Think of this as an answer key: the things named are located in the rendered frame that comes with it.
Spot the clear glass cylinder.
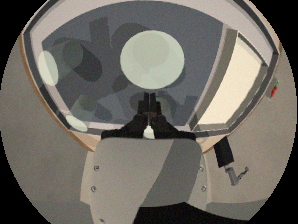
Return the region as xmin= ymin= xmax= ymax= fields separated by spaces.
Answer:
xmin=120 ymin=30 xmax=184 ymax=89
xmin=66 ymin=95 xmax=97 ymax=132
xmin=144 ymin=97 xmax=174 ymax=139
xmin=38 ymin=40 xmax=83 ymax=86

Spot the shallow beige square tray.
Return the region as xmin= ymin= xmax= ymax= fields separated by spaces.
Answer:
xmin=189 ymin=28 xmax=269 ymax=132

